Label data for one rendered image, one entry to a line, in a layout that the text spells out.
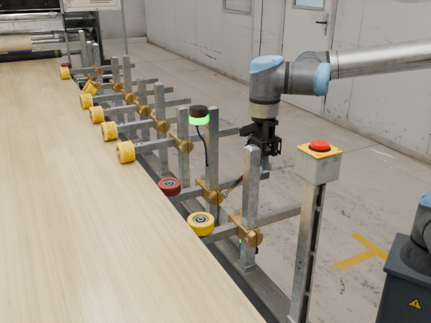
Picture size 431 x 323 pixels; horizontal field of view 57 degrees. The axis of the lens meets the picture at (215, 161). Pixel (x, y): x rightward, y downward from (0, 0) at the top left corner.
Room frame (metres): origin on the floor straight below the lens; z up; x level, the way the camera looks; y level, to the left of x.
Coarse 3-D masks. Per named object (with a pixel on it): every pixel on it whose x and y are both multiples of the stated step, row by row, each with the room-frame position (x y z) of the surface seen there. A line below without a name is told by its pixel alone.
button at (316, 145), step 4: (316, 140) 0.79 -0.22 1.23; (320, 140) 0.79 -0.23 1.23; (312, 144) 0.77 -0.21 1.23; (316, 144) 0.77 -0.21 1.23; (320, 144) 0.77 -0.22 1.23; (324, 144) 0.77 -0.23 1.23; (328, 144) 0.77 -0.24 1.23; (312, 148) 0.77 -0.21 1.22; (316, 148) 0.76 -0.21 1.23; (320, 148) 0.76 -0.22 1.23; (324, 148) 0.76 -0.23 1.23; (328, 148) 0.76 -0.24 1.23
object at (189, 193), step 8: (240, 176) 1.33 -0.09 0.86; (264, 176) 1.36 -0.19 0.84; (224, 184) 1.28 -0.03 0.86; (232, 184) 1.30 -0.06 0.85; (240, 184) 1.31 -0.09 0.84; (184, 192) 1.21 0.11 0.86; (192, 192) 1.22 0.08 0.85; (200, 192) 1.23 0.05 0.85; (176, 200) 1.19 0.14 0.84; (184, 200) 1.21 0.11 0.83
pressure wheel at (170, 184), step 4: (160, 180) 1.21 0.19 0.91; (164, 180) 1.21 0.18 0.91; (168, 180) 1.22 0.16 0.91; (172, 180) 1.22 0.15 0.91; (176, 180) 1.21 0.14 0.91; (160, 184) 1.19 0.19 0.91; (164, 184) 1.19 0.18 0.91; (168, 184) 1.19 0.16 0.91; (172, 184) 1.19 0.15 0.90; (176, 184) 1.19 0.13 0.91; (180, 184) 1.19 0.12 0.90; (160, 188) 1.17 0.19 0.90; (164, 188) 1.16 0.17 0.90; (168, 188) 1.16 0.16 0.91; (172, 188) 1.16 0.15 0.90; (176, 188) 1.17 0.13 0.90; (180, 188) 1.19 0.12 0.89; (164, 192) 1.16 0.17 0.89; (168, 192) 1.16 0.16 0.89; (172, 192) 1.16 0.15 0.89; (176, 192) 1.17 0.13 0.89; (168, 196) 1.16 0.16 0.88; (172, 196) 1.16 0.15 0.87
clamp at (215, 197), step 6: (198, 180) 1.28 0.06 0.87; (204, 180) 1.28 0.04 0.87; (204, 186) 1.23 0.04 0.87; (204, 192) 1.23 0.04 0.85; (210, 192) 1.20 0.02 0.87; (216, 192) 1.19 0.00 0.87; (204, 198) 1.23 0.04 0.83; (210, 198) 1.18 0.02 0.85; (216, 198) 1.19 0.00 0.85; (222, 198) 1.20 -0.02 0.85; (216, 204) 1.19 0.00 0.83
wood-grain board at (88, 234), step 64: (0, 128) 1.74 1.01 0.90; (64, 128) 1.74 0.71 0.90; (0, 192) 1.14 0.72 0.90; (64, 192) 1.14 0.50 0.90; (128, 192) 1.14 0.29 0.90; (0, 256) 0.81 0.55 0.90; (64, 256) 0.81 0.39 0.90; (128, 256) 0.81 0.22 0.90; (192, 256) 0.81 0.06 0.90; (0, 320) 0.60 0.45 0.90; (64, 320) 0.60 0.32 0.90; (128, 320) 0.60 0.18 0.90; (192, 320) 0.60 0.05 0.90; (256, 320) 0.60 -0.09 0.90
